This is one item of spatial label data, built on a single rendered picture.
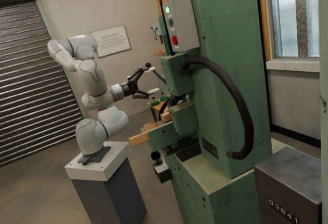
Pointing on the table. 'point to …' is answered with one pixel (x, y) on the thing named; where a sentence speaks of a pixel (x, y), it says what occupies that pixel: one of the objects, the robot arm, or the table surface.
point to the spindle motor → (164, 34)
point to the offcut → (166, 116)
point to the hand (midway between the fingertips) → (155, 79)
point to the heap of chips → (150, 126)
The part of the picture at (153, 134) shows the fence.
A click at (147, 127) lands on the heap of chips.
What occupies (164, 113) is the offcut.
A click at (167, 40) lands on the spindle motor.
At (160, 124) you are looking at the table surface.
